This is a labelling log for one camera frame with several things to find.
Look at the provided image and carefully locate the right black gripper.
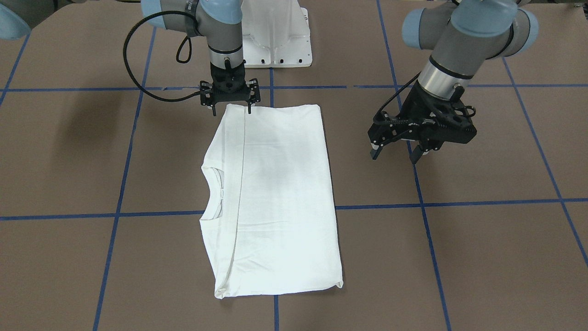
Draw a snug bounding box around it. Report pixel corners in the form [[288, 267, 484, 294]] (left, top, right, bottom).
[[199, 63, 261, 117]]

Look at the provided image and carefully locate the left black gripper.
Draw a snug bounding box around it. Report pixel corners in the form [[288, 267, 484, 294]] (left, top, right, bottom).
[[367, 82, 477, 165]]

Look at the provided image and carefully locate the white long-sleeve printed shirt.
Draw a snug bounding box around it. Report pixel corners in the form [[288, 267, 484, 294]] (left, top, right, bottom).
[[200, 103, 344, 299]]

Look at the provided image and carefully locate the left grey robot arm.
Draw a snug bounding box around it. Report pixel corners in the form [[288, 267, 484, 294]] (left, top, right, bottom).
[[367, 0, 539, 164]]

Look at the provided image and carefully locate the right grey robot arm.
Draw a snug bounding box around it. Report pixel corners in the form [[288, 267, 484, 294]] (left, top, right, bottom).
[[0, 0, 260, 112]]

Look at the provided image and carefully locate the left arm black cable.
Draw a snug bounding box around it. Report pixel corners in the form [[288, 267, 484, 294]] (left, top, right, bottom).
[[374, 71, 421, 122]]

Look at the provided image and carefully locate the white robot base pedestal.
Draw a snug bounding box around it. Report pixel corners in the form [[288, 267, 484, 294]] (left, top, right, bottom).
[[241, 0, 313, 68]]

